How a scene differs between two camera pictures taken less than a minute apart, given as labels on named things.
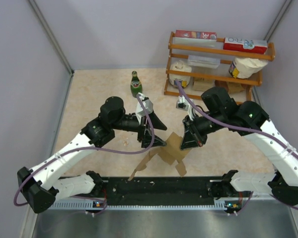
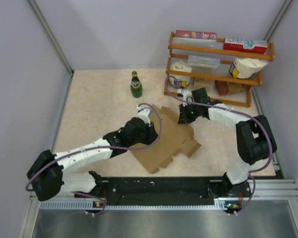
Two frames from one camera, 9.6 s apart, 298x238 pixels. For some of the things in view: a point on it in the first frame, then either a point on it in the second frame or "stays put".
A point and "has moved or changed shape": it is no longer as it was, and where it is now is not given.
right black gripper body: (202, 126) → (189, 112)
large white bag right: (243, 68) stays put
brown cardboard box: (172, 153) has moved or changed shape
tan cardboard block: (202, 84) stays put
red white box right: (254, 45) stays put
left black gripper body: (142, 128) stays put
